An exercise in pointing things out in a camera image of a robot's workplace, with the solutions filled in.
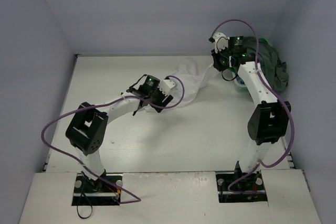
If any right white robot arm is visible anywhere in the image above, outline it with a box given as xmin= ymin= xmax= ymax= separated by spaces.
xmin=209 ymin=33 xmax=291 ymax=188

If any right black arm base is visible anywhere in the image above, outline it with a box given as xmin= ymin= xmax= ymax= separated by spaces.
xmin=215 ymin=162 xmax=268 ymax=204

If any purple cable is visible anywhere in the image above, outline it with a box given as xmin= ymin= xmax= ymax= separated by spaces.
xmin=41 ymin=76 xmax=185 ymax=205
xmin=211 ymin=19 xmax=295 ymax=196

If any white laundry basket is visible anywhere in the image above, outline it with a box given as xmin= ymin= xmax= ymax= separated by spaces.
xmin=233 ymin=76 xmax=248 ymax=92

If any grey green t shirt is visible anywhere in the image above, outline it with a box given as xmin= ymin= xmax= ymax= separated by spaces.
xmin=258 ymin=38 xmax=289 ymax=93

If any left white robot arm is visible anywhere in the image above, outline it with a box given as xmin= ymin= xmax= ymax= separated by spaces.
xmin=65 ymin=75 xmax=177 ymax=193

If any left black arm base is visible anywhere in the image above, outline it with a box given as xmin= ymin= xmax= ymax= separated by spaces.
xmin=71 ymin=174 xmax=121 ymax=206

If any blue t shirt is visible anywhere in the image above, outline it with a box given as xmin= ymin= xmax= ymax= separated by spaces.
xmin=236 ymin=77 xmax=245 ymax=86

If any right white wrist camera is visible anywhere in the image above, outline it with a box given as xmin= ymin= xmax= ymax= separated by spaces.
xmin=209 ymin=32 xmax=229 ymax=53

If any black thin looped cable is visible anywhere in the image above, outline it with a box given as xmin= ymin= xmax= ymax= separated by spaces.
xmin=77 ymin=191 xmax=93 ymax=219

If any white t shirt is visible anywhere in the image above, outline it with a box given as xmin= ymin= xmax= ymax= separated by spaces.
xmin=146 ymin=57 xmax=224 ymax=113

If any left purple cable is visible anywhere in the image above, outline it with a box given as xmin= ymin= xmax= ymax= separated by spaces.
xmin=41 ymin=76 xmax=185 ymax=205

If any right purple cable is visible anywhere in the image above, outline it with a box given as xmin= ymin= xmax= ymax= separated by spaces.
xmin=211 ymin=19 xmax=295 ymax=196

